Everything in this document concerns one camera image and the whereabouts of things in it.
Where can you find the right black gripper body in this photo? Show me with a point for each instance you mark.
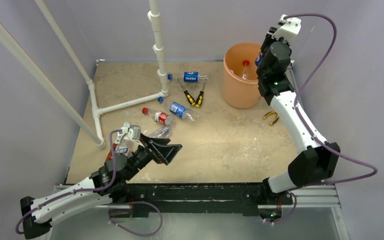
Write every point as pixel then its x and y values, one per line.
pixel 268 42

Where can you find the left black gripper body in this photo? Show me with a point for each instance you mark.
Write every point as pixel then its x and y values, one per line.
pixel 141 158

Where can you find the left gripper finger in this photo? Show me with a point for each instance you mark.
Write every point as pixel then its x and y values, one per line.
pixel 166 153
pixel 145 140

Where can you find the clear crushed water bottle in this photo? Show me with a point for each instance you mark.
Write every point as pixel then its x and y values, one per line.
pixel 163 132

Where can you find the small blue label bottle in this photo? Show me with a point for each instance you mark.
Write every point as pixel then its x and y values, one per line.
pixel 125 147

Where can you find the small red cap bottle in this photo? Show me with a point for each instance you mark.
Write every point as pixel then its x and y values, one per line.
pixel 159 117

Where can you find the large red label bottle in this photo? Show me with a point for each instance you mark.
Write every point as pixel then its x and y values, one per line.
pixel 246 69

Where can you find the yellow tea bottle white cap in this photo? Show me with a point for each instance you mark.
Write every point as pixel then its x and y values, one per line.
pixel 233 72

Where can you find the pepsi bottle blue label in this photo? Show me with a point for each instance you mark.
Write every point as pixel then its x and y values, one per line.
pixel 180 111
pixel 188 76
pixel 258 59

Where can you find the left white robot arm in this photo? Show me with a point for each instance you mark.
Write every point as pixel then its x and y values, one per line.
pixel 104 186

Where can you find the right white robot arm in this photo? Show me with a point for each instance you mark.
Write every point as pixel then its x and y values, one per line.
pixel 314 162

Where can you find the orange plastic bin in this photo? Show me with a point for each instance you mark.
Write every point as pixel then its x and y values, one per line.
pixel 236 92

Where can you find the left yellow black screwdriver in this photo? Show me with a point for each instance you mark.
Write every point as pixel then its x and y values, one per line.
pixel 188 96

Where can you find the yellow black screwdriver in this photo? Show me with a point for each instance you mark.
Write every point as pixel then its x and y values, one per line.
pixel 188 96
pixel 199 99

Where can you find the right yellow black screwdriver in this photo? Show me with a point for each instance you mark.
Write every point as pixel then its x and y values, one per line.
pixel 199 99

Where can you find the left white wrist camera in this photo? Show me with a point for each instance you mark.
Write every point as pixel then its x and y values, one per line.
pixel 129 132

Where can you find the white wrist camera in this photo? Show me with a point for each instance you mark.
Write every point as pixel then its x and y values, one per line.
pixel 289 29
pixel 129 132

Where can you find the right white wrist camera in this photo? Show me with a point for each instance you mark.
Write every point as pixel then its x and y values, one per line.
pixel 289 29

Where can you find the red handled adjustable wrench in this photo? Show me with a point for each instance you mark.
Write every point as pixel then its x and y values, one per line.
pixel 117 141

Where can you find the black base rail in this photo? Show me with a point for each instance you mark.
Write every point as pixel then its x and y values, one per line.
pixel 201 198

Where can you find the white PVC pipe frame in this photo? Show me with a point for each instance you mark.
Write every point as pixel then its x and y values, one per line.
pixel 96 134

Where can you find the aluminium frame rail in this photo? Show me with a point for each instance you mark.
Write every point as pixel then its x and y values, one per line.
pixel 314 192

